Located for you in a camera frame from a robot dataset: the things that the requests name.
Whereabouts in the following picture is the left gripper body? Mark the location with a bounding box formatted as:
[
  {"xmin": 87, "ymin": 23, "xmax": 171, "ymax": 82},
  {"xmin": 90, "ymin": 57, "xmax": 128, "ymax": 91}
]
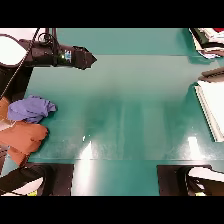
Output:
[{"xmin": 72, "ymin": 45, "xmax": 98, "ymax": 71}]

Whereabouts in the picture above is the purple garment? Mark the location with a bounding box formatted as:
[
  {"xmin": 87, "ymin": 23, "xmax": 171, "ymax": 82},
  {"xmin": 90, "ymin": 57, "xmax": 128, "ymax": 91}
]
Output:
[{"xmin": 7, "ymin": 95, "xmax": 58, "ymax": 125}]

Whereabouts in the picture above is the orange garment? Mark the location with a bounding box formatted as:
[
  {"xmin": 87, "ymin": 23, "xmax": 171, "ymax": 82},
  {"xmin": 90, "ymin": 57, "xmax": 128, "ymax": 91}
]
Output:
[{"xmin": 0, "ymin": 97, "xmax": 50, "ymax": 167}]

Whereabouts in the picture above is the heap of clothes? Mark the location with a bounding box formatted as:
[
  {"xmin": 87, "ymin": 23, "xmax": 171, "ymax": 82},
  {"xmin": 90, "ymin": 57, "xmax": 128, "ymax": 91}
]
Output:
[{"xmin": 188, "ymin": 27, "xmax": 224, "ymax": 60}]

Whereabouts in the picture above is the grey-brown garment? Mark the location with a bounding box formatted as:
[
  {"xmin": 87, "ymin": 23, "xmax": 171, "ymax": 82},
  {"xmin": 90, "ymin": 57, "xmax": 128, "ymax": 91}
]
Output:
[{"xmin": 197, "ymin": 66, "xmax": 224, "ymax": 84}]

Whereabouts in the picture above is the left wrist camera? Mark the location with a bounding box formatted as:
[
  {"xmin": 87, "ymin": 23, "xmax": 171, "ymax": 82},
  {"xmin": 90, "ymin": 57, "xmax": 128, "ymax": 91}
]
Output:
[{"xmin": 43, "ymin": 27, "xmax": 62, "ymax": 66}]

